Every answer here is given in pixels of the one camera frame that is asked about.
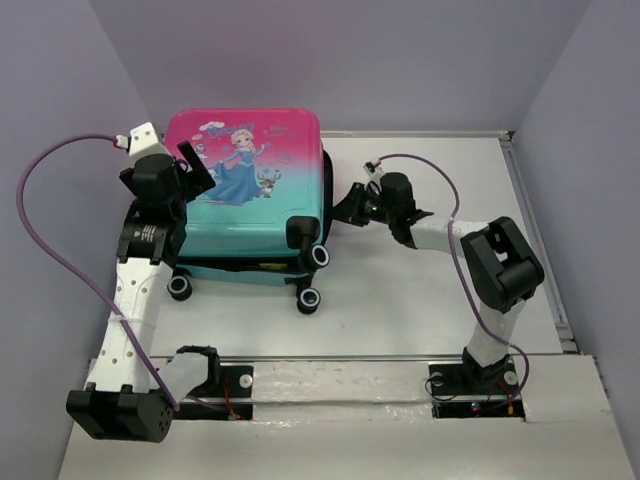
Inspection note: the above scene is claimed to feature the pink and teal suitcase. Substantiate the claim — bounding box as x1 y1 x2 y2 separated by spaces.
165 107 334 314

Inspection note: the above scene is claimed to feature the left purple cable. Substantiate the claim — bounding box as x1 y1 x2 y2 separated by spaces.
15 133 180 409

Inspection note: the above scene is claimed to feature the purple cable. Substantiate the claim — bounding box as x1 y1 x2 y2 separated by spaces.
15 133 180 409
374 152 532 416

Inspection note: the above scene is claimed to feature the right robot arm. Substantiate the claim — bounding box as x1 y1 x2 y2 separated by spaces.
332 172 544 392

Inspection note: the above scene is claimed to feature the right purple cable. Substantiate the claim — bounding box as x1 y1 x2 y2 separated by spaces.
374 152 532 416

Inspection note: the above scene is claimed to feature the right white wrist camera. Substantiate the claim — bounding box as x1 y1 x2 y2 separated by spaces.
363 158 385 195

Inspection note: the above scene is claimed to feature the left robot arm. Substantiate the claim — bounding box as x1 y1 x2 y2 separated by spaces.
66 141 221 443

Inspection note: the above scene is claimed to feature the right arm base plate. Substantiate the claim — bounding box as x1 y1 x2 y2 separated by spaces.
424 361 526 420

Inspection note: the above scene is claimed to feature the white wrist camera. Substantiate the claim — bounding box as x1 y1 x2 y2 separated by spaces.
128 122 170 162
363 158 385 195

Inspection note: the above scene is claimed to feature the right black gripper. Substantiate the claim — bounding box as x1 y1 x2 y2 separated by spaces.
329 182 397 226

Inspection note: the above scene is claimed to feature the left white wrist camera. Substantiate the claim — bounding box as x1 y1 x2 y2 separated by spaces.
128 122 170 162

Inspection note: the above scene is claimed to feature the yellow cloth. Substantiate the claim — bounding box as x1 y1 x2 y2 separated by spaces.
257 262 288 271

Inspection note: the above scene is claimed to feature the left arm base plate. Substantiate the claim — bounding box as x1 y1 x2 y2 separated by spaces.
174 364 254 421

